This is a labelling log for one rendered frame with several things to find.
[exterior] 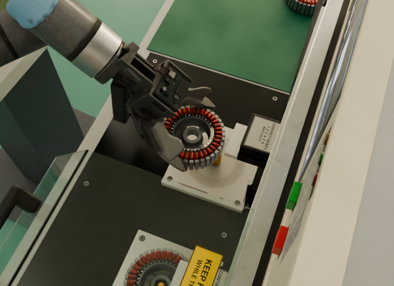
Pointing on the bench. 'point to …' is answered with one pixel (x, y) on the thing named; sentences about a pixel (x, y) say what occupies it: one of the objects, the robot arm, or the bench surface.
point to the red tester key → (279, 240)
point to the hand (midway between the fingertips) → (197, 138)
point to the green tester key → (293, 196)
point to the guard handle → (12, 197)
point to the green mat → (235, 34)
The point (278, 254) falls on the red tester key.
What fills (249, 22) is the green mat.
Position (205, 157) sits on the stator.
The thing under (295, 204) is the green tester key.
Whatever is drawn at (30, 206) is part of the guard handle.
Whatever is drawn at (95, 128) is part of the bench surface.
